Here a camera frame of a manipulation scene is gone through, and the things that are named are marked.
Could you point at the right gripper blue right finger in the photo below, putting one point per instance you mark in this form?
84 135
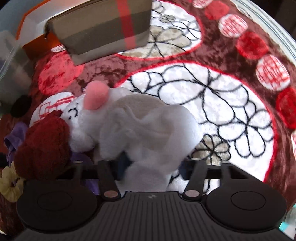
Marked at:
185 170

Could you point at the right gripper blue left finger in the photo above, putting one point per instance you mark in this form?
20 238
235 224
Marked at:
123 163

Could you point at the white plush toy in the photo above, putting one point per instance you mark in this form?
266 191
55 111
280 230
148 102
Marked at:
155 136

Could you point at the red plush toy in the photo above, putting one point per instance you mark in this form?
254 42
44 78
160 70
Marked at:
45 152

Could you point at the purple microfiber cloth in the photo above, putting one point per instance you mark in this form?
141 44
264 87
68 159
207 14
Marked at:
13 140

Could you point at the black scrunchie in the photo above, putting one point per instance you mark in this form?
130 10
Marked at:
21 106

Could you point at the red floral plush blanket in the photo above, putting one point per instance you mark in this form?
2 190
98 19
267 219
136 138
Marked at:
226 63

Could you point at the yellow scrunchie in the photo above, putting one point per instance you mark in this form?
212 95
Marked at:
11 184

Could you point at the beige striped fabric pouch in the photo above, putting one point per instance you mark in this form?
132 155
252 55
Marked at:
96 29

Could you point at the clear plastic container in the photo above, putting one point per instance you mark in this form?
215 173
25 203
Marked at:
16 69

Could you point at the orange white storage box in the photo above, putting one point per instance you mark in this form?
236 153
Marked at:
31 34

